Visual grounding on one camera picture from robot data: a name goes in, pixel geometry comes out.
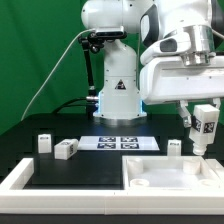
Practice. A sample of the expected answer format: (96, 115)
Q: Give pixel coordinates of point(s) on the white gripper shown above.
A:
(165, 78)

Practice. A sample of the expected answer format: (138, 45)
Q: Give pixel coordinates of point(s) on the white square table top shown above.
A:
(145, 173)

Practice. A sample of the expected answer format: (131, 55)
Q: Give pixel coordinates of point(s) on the white AprilTag base sheet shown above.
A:
(126, 143)

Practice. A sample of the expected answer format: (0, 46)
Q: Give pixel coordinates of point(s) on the grey camera on mount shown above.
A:
(111, 32)

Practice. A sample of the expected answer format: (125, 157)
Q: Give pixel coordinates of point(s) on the white U-shaped obstacle frame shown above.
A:
(14, 198)

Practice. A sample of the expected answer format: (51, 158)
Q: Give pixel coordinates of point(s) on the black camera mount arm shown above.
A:
(88, 60)

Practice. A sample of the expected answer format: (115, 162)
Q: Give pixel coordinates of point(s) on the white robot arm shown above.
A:
(191, 22)

